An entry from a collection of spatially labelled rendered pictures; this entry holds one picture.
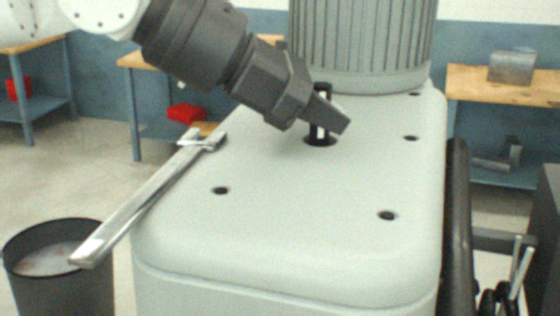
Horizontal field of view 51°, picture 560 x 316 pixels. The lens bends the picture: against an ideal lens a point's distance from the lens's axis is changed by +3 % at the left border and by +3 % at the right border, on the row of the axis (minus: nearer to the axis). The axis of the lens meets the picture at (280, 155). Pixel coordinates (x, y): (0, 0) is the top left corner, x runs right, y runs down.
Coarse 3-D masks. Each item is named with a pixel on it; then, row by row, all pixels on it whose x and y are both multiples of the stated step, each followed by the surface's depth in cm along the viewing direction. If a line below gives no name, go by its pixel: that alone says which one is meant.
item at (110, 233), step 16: (192, 128) 61; (192, 144) 57; (208, 144) 57; (176, 160) 54; (192, 160) 55; (160, 176) 51; (176, 176) 51; (144, 192) 48; (160, 192) 48; (128, 208) 46; (144, 208) 46; (112, 224) 44; (128, 224) 44; (96, 240) 42; (112, 240) 42; (80, 256) 40; (96, 256) 40
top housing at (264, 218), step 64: (256, 128) 63; (384, 128) 64; (192, 192) 50; (256, 192) 50; (320, 192) 50; (384, 192) 50; (192, 256) 43; (256, 256) 42; (320, 256) 42; (384, 256) 42
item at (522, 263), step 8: (520, 240) 88; (528, 248) 85; (528, 256) 85; (512, 264) 91; (520, 264) 97; (528, 264) 86; (512, 272) 91; (520, 272) 87; (512, 280) 92; (520, 280) 88; (512, 288) 90; (520, 288) 98; (512, 296) 90
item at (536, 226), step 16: (544, 176) 92; (544, 192) 90; (544, 208) 89; (528, 224) 99; (544, 224) 88; (544, 240) 86; (544, 256) 85; (528, 272) 95; (544, 272) 84; (528, 288) 93; (544, 288) 83; (528, 304) 92; (544, 304) 84
